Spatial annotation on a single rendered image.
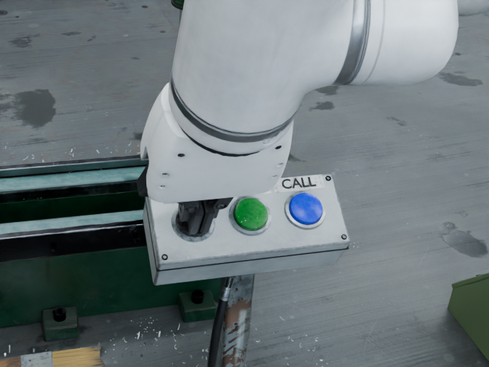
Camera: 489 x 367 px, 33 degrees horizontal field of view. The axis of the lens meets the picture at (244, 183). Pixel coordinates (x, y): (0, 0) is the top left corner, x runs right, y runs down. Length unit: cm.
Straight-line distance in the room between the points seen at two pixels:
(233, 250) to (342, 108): 79
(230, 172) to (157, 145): 6
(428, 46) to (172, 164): 19
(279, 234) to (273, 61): 30
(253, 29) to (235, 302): 41
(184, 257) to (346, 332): 36
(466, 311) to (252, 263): 38
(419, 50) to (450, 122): 100
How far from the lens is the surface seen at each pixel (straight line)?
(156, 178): 58
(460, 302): 104
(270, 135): 51
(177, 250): 69
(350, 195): 123
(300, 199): 72
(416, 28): 46
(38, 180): 102
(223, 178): 58
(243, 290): 78
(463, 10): 105
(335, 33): 44
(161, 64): 155
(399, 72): 48
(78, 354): 95
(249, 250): 70
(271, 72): 45
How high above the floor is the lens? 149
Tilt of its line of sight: 34 degrees down
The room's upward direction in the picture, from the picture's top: 5 degrees clockwise
